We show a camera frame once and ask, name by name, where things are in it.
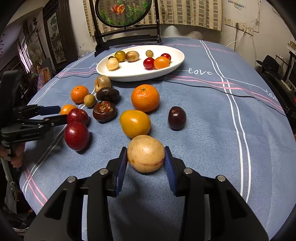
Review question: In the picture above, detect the orange round fruit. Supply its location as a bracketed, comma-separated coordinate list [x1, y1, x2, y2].
[60, 104, 77, 115]

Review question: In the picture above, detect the red plum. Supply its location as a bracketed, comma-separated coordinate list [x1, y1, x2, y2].
[64, 121, 89, 151]
[67, 108, 89, 126]

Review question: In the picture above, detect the red plum front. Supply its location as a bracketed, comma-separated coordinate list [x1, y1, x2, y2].
[64, 121, 89, 151]

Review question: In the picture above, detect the small orange mandarin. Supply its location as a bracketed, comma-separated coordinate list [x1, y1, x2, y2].
[71, 85, 89, 104]

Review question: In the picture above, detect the tan passion fruit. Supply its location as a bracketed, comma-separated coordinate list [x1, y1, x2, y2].
[127, 135, 165, 173]

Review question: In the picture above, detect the yellow-orange persimmon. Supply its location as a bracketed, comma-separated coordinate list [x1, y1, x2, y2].
[119, 110, 151, 138]

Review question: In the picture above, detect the yellow-green round fruit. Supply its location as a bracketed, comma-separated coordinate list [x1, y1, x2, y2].
[114, 50, 126, 62]

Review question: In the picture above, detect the small orange tomato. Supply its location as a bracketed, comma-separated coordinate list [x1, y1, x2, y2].
[154, 56, 170, 70]

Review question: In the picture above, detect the left hand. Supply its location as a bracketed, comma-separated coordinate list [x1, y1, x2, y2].
[0, 143, 25, 168]

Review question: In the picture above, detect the small green-tan fruit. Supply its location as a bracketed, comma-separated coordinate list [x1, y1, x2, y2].
[83, 94, 96, 108]

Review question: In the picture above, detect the dark brown mangosteen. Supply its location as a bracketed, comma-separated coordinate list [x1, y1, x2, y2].
[93, 101, 117, 123]

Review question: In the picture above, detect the dark brown oblong fruit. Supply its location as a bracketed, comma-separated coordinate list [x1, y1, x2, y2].
[96, 87, 120, 104]

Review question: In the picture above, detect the dark purple plum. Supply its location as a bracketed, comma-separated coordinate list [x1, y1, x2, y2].
[168, 106, 187, 131]

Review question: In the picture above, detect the tan apple-shaped fruit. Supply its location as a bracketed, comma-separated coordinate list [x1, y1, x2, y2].
[94, 75, 111, 93]

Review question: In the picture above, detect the blue checked tablecloth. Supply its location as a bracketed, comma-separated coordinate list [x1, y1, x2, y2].
[20, 38, 295, 240]

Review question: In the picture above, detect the pale beige round fruit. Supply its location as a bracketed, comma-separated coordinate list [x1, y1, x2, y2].
[106, 57, 119, 71]

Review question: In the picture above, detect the large orange mandarin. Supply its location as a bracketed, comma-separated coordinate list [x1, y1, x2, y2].
[131, 84, 160, 113]

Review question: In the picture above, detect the brown tan round fruit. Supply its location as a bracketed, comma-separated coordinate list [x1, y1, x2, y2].
[125, 51, 139, 62]

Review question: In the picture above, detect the white oval plate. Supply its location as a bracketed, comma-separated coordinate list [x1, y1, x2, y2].
[96, 45, 185, 82]

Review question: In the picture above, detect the round goldfish screen stand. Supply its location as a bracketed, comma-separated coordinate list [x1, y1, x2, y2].
[89, 1, 162, 57]

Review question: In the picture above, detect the small olive green fruit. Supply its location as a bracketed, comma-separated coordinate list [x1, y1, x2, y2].
[145, 50, 154, 58]

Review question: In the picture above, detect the black metal shelf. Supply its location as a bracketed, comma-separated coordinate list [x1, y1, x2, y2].
[256, 55, 295, 112]

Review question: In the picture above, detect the computer monitor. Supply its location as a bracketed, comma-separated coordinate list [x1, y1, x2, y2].
[285, 55, 296, 88]

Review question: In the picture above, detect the framed picture on wall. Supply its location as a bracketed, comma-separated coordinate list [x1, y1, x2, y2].
[42, 0, 78, 72]

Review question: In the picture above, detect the white wall cable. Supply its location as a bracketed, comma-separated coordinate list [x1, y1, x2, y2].
[226, 29, 246, 48]

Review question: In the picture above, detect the wall power strip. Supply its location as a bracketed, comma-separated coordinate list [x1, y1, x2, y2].
[224, 17, 254, 36]

